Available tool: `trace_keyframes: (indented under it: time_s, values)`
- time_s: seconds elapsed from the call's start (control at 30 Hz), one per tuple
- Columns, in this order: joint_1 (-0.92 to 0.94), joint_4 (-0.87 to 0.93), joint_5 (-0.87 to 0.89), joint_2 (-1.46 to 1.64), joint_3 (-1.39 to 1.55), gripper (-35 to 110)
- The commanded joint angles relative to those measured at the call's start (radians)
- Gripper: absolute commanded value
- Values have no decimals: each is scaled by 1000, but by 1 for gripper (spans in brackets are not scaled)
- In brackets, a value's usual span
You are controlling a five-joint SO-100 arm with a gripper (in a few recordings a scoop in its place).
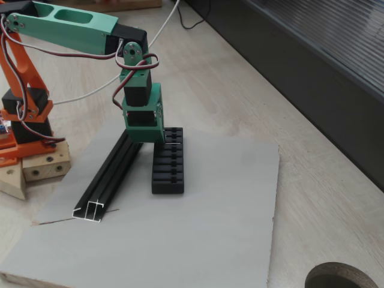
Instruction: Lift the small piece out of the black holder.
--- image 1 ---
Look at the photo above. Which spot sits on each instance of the black slotted holder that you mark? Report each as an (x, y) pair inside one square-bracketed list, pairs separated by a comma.
[(168, 189)]

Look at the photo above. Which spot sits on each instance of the grey chipboard panel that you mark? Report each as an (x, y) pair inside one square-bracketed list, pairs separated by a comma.
[(180, 240)]

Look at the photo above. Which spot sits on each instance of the pale wooden base block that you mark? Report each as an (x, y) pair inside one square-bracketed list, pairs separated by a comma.
[(45, 171)]

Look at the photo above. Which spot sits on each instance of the red controller circuit board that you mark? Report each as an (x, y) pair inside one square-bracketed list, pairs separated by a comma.
[(3, 123)]

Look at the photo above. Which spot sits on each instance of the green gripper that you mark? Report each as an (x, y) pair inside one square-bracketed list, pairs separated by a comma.
[(144, 133)]

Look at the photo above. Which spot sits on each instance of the white horizontal window blinds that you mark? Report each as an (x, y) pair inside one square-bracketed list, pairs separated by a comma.
[(345, 30)]

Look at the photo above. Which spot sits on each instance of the long wooden plank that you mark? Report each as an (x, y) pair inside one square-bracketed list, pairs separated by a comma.
[(135, 4)]

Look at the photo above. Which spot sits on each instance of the black aluminium profile rail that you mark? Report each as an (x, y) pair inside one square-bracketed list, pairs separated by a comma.
[(111, 177)]

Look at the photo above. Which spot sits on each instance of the beige wooden block with hole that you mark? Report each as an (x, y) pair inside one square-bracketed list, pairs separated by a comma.
[(12, 180)]

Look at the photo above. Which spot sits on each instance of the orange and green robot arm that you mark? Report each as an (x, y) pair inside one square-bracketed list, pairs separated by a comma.
[(75, 36)]

